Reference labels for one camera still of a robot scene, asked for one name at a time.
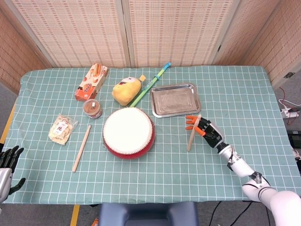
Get green checkered tablecloth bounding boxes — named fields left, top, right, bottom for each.
left=2, top=65, right=294, bottom=205

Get red drum white skin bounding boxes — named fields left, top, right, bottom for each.
left=102, top=107, right=156, bottom=160

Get clear jar brown paste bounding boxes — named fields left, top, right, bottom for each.
left=82, top=99, right=103, bottom=120

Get bamboo folding screen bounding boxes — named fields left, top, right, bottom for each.
left=0, top=0, right=301, bottom=95

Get green blue toy stick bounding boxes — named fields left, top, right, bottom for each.
left=129, top=62, right=171, bottom=108

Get orange biscuit box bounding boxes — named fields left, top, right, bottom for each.
left=74, top=63, right=110, bottom=102

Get stainless steel tray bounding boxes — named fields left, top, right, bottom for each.
left=150, top=82, right=202, bottom=118

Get wooden drumstick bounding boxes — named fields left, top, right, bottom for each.
left=186, top=114, right=202, bottom=152
left=71, top=124, right=92, bottom=173

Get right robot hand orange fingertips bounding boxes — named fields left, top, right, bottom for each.
left=185, top=114, right=225, bottom=149

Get yellow plush toy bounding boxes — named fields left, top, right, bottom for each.
left=111, top=74, right=146, bottom=107

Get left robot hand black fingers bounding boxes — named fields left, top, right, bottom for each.
left=0, top=145, right=26, bottom=204

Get black box on floor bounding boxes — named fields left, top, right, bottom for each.
left=290, top=130, right=301, bottom=149

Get white power strip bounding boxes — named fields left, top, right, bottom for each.
left=281, top=107, right=301, bottom=119

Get clear bag dried snack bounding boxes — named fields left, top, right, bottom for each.
left=48, top=113, right=79, bottom=146

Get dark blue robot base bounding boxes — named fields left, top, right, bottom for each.
left=98, top=202, right=198, bottom=226

